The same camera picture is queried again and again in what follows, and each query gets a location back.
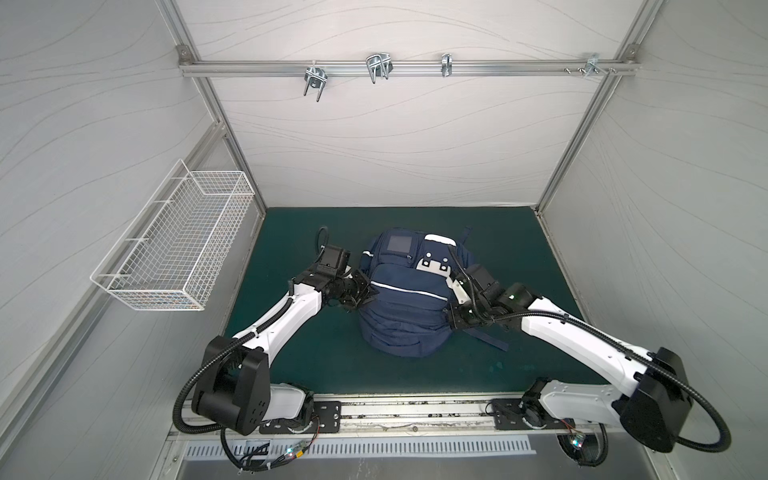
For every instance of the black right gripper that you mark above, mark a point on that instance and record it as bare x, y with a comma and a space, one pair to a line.
459, 315

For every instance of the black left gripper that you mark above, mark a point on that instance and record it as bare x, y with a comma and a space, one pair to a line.
363, 288

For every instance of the navy blue student backpack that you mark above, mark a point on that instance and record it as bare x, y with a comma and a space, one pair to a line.
413, 276

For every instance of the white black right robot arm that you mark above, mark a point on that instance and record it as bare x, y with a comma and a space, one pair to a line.
643, 390

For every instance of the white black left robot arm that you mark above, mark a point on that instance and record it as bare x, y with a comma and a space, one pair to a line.
233, 389

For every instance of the metal u-bolt clamp left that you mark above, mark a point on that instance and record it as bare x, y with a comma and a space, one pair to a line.
315, 79

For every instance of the metal u-bolt clamp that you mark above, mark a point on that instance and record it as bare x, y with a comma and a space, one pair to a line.
315, 79
379, 65

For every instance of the metal u-bolt clamp middle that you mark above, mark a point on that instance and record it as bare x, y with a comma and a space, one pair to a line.
379, 65

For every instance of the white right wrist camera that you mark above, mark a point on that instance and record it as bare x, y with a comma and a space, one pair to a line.
461, 295

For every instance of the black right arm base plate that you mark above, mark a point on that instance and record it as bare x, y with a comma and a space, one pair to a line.
518, 414

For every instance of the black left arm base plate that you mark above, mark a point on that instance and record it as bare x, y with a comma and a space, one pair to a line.
325, 417

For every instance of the white slotted cable duct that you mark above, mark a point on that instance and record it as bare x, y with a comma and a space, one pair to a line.
383, 447

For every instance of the white wire basket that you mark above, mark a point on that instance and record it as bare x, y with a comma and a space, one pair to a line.
170, 255

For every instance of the metal ring clamp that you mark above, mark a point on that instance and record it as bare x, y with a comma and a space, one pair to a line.
446, 65

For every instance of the metal bracket clamp right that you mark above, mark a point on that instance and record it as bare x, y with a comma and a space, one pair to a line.
591, 68

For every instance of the aluminium crossbar rail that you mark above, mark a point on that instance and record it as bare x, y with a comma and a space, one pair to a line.
401, 68

